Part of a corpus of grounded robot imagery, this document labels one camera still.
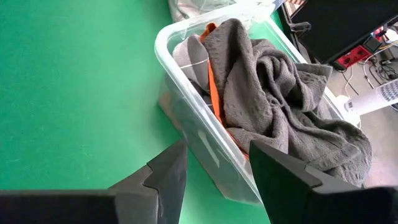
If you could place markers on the green table mat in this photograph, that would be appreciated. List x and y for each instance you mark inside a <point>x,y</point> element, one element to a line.
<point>77,93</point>

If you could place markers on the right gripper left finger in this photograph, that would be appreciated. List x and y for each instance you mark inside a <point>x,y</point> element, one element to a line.
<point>62,207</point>

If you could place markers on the dark grey waffle towel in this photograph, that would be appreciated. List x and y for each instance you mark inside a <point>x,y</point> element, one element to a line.
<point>280,93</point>

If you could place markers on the orange towel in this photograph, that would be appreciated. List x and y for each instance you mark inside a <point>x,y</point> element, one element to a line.
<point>214,90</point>

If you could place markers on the black standing panel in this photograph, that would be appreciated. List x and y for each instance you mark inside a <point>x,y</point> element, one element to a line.
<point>342,25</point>

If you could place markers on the grey plaid towel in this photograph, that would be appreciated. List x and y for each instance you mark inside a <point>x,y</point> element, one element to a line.
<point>189,56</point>

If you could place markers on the white tower fan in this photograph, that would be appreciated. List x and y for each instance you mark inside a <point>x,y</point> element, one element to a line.
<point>373,99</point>

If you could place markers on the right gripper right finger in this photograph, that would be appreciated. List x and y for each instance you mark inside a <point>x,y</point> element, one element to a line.
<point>295,199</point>

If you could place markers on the red power strip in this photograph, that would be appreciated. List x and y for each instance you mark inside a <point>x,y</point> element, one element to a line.
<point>354,57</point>

